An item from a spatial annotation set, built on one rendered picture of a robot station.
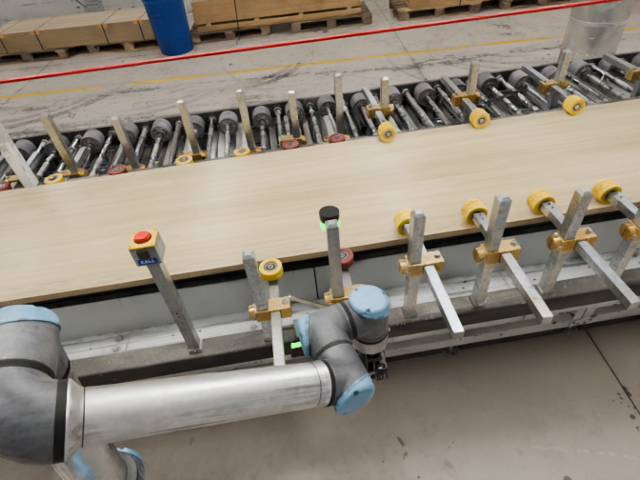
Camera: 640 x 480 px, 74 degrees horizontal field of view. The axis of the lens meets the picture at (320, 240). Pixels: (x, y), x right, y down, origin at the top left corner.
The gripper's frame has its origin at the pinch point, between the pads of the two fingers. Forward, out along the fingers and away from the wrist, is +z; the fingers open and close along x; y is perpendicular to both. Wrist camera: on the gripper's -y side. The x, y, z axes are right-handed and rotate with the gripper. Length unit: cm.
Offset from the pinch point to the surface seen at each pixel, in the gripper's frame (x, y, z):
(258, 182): -28, -95, -8
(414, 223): 19.5, -26.3, -31.4
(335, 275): -4.4, -26.3, -14.9
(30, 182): -135, -122, -8
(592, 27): 274, -312, 24
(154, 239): -52, -27, -39
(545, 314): 49, -1, -13
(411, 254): 19.4, -26.4, -18.8
